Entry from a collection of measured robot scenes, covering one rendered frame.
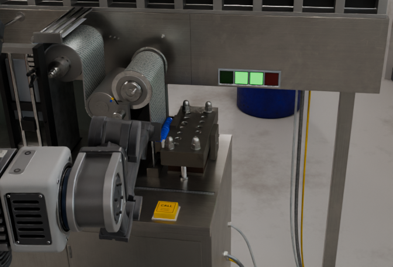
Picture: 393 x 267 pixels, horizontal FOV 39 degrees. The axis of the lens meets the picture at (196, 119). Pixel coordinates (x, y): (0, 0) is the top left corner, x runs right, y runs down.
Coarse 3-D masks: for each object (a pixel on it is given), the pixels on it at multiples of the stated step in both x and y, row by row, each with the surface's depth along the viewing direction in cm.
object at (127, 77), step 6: (120, 78) 195; (126, 78) 195; (132, 78) 195; (138, 78) 194; (120, 84) 196; (144, 84) 195; (144, 90) 196; (120, 96) 199; (144, 96) 197; (132, 102) 199; (138, 102) 198
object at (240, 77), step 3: (237, 72) 222; (240, 72) 222; (243, 72) 222; (246, 72) 222; (237, 75) 223; (240, 75) 223; (243, 75) 222; (246, 75) 222; (237, 78) 223; (240, 78) 223; (243, 78) 223; (246, 78) 223; (237, 81) 224; (240, 81) 224; (243, 81) 224; (246, 81) 223
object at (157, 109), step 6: (162, 84) 216; (162, 90) 217; (156, 96) 208; (162, 96) 218; (150, 102) 199; (156, 102) 208; (162, 102) 218; (150, 108) 200; (156, 108) 209; (162, 108) 219; (150, 114) 201; (156, 114) 209; (162, 114) 219; (150, 120) 202; (156, 120) 210; (162, 120) 220; (162, 126) 221
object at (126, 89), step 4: (124, 84) 194; (128, 84) 194; (132, 84) 194; (136, 84) 194; (120, 88) 195; (124, 88) 195; (128, 88) 195; (132, 88) 195; (136, 88) 194; (140, 88) 195; (120, 92) 196; (124, 92) 196; (128, 92) 196; (136, 92) 195; (140, 92) 195; (124, 96) 197; (128, 96) 196; (132, 96) 196; (136, 96) 196; (128, 100) 197; (132, 100) 197
